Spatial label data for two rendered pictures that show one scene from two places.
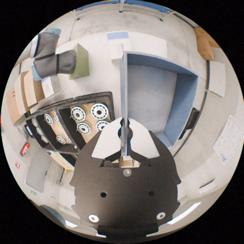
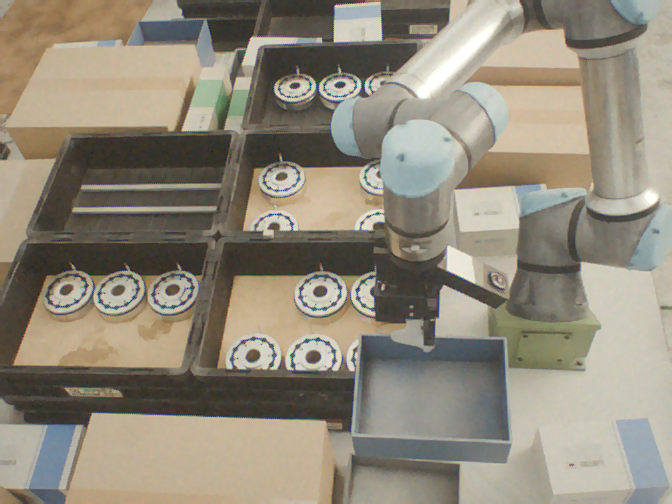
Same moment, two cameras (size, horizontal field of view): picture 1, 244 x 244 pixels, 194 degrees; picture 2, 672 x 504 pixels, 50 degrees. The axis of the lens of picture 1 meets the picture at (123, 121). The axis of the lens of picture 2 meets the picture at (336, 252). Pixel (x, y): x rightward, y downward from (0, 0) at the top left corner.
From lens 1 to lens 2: 0.93 m
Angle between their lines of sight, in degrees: 47
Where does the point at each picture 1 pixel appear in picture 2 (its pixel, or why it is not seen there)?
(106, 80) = not seen: hidden behind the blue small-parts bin
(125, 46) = (592, 474)
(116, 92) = not seen: hidden behind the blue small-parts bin
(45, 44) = (603, 236)
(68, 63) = (534, 298)
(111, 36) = (633, 430)
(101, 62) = (533, 411)
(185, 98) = (460, 445)
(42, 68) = (544, 225)
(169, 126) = (384, 448)
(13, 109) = not seen: outside the picture
